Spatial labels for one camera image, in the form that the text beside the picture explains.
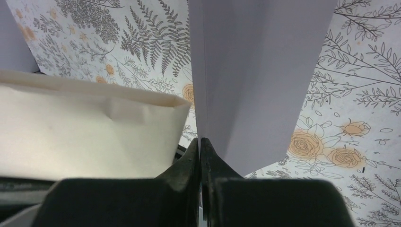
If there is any beige lined letter paper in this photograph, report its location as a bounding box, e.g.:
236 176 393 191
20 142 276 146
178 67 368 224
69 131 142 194
0 70 191 181

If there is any floral patterned table mat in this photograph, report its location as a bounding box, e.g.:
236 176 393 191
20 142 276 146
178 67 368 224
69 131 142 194
7 0 401 227

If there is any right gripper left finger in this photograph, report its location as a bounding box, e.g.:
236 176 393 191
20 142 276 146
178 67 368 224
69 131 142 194
32 139 200 227

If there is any grey lavender envelope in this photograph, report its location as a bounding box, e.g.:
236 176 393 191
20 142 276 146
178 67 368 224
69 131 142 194
189 0 337 176

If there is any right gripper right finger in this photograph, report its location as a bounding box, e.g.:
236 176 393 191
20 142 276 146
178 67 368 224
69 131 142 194
200 138 354 227

